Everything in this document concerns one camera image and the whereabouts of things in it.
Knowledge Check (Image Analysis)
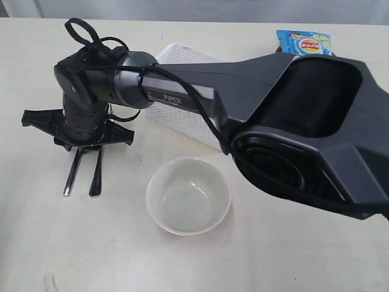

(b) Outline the silver metal fork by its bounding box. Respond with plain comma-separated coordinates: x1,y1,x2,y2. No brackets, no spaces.
89,147,103,197

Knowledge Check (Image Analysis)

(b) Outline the white plastic perforated basket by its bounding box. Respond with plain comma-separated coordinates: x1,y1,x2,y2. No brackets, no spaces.
146,43,223,151

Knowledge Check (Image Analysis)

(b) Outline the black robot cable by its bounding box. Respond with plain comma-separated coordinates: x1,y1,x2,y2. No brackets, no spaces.
64,17,389,223

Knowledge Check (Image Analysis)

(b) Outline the white patterned ceramic bowl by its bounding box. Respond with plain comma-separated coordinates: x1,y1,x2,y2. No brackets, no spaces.
145,157,232,236

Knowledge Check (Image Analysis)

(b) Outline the blue Lays chips bag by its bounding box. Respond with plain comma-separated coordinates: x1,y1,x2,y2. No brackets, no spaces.
276,30,334,55

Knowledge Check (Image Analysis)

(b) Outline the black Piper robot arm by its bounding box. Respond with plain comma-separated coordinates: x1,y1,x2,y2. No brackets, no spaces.
21,49,388,219

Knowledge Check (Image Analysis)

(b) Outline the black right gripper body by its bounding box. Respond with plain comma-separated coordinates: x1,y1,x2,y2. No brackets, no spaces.
21,50,134,151

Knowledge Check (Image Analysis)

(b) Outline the silver table knife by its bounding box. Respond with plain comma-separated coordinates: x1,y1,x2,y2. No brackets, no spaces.
63,147,83,197

